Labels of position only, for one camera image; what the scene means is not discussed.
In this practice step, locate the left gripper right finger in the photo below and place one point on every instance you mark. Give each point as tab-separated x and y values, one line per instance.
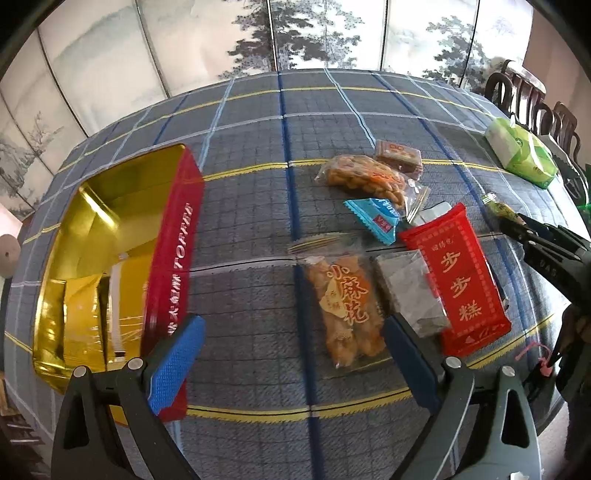
480	424

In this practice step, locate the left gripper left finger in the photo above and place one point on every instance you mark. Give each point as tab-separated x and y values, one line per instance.
86	443

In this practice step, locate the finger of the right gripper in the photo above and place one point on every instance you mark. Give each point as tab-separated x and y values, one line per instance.
524	229

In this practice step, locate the small green snack packet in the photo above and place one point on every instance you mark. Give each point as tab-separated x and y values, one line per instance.
501	209

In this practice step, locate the red step cake packet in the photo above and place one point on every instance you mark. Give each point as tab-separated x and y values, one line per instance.
463	280

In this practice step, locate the grey silver snack packet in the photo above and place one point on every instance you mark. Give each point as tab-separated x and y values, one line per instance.
408	286

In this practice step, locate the brown sesame cake packet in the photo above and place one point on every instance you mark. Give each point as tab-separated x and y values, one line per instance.
406	159

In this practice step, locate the blue candy packet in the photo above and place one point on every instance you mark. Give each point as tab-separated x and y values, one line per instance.
378	215

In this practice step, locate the clear bag of peanuts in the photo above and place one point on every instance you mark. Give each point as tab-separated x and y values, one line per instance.
362	174

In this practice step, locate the orange fried twist snack packet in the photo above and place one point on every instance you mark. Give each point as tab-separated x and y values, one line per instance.
346	297

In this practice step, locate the wooden stool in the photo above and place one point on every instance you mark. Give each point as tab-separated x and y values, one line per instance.
20	445

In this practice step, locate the green tissue pack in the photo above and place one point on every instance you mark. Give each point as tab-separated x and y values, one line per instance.
521	152

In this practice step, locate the gold snack packet in tin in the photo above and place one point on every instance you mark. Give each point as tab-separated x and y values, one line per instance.
103	315

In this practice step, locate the dark wooden chair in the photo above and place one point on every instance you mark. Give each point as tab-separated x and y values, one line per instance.
521	95

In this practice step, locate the blue plaid tablecloth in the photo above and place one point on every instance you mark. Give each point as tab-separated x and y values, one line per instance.
263	399

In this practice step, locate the red gold toffee tin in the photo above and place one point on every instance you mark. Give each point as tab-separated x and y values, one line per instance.
146	205

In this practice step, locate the painted folding screen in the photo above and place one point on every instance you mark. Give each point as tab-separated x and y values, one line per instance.
80	65

